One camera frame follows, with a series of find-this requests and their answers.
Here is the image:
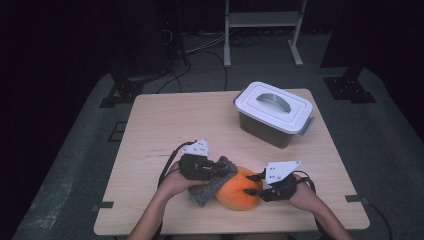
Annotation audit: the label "orange plush toy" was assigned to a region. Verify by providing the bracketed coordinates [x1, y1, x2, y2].
[214, 165, 264, 212]

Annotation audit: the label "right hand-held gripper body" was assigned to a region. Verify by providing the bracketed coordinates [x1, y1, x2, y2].
[258, 160, 302, 203]

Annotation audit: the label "black stand base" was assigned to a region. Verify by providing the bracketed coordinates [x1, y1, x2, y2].
[321, 63, 378, 104]
[99, 71, 174, 109]

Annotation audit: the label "black floor cable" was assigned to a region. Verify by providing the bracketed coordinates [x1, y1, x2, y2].
[366, 199, 394, 240]
[184, 49, 229, 92]
[156, 59, 193, 94]

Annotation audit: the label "white metal stand frame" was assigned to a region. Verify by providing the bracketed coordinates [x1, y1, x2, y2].
[223, 0, 308, 69]

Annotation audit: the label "left hand-held gripper cable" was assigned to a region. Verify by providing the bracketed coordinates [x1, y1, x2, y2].
[157, 140, 198, 240]

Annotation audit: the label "black tape strip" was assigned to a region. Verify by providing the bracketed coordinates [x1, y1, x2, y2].
[91, 200, 115, 213]
[344, 194, 370, 205]

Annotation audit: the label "person's right hand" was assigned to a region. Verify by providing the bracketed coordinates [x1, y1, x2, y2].
[288, 181, 325, 215]

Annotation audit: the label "white box lid grey handle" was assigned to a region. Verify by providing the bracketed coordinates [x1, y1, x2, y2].
[233, 81, 315, 136]

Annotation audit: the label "grey fluffy cloth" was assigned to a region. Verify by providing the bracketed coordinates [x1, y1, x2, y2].
[188, 155, 239, 208]

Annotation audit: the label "black floor tape outline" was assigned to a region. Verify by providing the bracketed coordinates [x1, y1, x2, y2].
[107, 121, 128, 143]

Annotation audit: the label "right hand-held gripper cable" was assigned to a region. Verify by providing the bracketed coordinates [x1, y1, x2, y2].
[293, 170, 334, 240]

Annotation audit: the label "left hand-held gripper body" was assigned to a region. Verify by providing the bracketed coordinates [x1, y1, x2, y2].
[178, 139, 219, 182]

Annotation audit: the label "person's left hand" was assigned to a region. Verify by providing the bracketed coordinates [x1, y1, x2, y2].
[158, 161, 208, 200]

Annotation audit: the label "black cable bundle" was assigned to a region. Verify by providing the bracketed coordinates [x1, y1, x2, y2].
[229, 33, 264, 48]

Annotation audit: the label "hand-held gripper cable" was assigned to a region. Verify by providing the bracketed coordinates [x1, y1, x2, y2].
[157, 140, 198, 240]
[293, 170, 334, 240]

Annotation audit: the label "white floor cables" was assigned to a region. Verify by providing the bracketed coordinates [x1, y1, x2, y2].
[184, 31, 231, 56]

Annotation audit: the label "brown transparent storage box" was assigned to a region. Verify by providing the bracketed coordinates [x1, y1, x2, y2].
[234, 96, 315, 149]

